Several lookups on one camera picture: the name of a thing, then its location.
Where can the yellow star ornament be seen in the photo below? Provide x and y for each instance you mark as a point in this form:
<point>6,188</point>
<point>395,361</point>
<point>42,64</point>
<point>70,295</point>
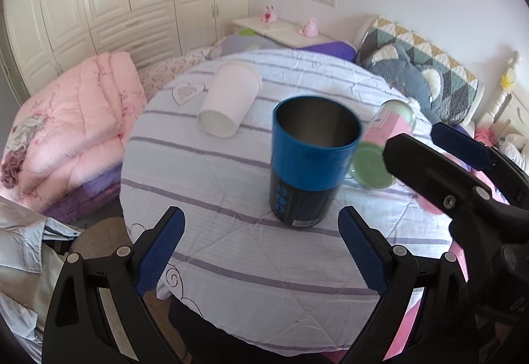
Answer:
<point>506,81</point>

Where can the purple pillow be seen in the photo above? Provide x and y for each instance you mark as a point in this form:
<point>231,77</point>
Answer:
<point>330,49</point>

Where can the pink rabbit toy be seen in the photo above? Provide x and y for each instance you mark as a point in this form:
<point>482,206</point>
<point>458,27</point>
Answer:
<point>310,28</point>
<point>269,14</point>

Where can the blue metal cup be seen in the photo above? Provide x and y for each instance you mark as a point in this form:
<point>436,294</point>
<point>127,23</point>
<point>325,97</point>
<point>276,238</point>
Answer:
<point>306,169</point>

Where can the grey bear plush cushion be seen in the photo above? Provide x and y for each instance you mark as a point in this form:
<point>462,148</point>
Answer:
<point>396,70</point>

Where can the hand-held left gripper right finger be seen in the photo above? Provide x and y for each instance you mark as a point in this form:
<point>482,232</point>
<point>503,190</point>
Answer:
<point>363,252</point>

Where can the cream nightstand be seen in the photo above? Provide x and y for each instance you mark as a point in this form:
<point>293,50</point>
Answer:
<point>285,33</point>

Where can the grey shirt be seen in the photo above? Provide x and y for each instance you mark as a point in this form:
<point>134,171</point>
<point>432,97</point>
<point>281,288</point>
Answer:
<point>24,244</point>

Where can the folded pink quilt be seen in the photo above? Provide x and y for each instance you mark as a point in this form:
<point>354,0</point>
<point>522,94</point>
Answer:
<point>74,120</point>

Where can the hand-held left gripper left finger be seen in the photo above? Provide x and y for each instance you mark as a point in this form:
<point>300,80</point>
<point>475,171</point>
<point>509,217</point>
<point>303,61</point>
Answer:
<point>161,252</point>

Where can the round table with striped cloth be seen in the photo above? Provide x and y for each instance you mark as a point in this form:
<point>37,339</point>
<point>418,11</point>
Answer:
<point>223,190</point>

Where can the heart print bed sheet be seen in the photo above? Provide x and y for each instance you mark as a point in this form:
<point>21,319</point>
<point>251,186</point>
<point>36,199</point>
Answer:
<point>161,74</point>

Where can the patterned triangle pillow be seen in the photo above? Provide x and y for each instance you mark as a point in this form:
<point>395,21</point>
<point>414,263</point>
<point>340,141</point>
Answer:
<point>450,70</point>

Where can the grey pillow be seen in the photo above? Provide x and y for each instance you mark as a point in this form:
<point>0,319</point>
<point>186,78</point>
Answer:
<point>248,43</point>

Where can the cream headboard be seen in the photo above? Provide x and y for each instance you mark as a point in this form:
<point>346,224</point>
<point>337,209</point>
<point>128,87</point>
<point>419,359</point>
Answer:
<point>363,29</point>

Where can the white bed post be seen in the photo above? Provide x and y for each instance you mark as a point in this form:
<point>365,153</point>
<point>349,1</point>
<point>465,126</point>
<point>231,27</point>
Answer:
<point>506,103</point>

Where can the white paper cup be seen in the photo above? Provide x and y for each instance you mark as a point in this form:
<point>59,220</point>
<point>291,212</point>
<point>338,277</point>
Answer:
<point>231,95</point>

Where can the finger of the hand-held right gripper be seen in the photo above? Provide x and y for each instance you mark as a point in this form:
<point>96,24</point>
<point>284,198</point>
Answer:
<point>425,169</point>
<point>463,147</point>

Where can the pink cup with green lid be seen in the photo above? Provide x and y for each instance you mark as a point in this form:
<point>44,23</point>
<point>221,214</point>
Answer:
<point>388,124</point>

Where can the purple blanket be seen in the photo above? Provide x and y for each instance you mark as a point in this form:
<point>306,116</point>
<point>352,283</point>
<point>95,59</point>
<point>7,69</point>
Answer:
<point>82,198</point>

